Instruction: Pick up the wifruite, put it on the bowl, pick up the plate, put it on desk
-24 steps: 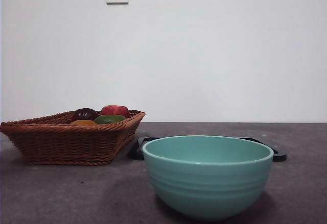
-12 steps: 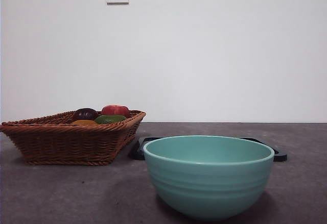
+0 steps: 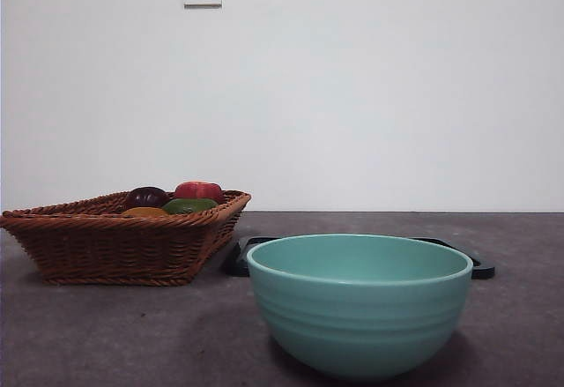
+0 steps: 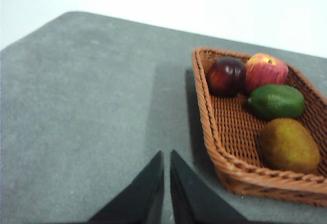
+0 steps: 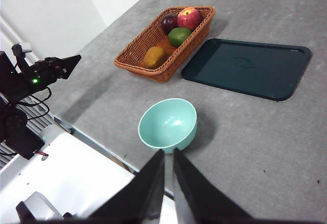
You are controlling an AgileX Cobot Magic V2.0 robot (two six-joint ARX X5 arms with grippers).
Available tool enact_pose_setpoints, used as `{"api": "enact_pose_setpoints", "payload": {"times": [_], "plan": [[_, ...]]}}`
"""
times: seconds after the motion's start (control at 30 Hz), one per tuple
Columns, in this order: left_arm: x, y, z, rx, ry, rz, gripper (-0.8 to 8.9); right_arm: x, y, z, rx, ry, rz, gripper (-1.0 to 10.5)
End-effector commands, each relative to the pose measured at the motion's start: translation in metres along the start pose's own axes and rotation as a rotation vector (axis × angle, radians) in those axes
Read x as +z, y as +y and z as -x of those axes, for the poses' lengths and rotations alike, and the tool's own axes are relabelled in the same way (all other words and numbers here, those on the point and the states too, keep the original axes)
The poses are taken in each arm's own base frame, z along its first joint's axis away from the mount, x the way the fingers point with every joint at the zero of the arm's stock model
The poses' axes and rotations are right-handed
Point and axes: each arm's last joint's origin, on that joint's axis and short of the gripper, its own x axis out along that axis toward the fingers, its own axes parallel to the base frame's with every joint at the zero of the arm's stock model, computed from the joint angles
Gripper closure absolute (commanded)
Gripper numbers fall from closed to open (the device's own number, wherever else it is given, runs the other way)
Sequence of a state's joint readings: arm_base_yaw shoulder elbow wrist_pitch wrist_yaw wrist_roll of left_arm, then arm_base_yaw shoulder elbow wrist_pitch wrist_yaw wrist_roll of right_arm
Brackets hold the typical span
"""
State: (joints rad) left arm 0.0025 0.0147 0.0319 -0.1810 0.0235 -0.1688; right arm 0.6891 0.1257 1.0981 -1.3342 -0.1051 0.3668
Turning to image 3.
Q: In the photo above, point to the brown kiwi fruit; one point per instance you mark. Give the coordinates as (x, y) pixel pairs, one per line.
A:
(145, 211)

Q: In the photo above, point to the teal ribbed bowl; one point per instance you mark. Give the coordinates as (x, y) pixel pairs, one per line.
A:
(359, 316)

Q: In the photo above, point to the red apple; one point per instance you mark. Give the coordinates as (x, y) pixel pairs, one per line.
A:
(199, 189)

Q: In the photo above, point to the dark teal rectangular tray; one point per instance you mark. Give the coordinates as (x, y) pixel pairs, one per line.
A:
(238, 259)

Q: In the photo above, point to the green avocado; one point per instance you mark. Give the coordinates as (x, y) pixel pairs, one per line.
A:
(189, 205)

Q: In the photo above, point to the dark purple fruit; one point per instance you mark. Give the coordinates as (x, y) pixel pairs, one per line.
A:
(146, 196)

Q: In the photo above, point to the brown wicker basket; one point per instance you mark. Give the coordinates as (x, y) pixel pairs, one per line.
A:
(114, 246)

